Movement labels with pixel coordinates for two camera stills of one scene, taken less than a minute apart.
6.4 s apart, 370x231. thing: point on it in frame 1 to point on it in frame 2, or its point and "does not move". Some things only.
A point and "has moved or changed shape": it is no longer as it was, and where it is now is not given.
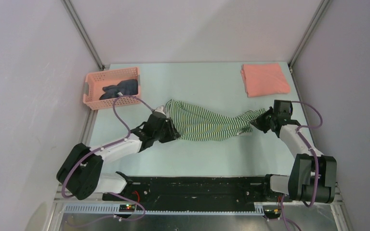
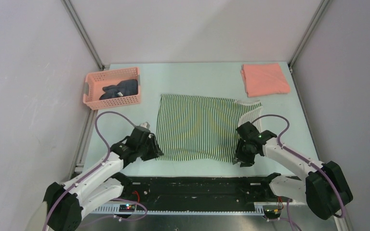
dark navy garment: (127, 87) does not move
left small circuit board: (128, 208) does not move
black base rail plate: (166, 190) does not move
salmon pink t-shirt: (263, 79) does not move
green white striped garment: (193, 123) has moved or changed shape
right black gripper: (258, 121) to (245, 161)
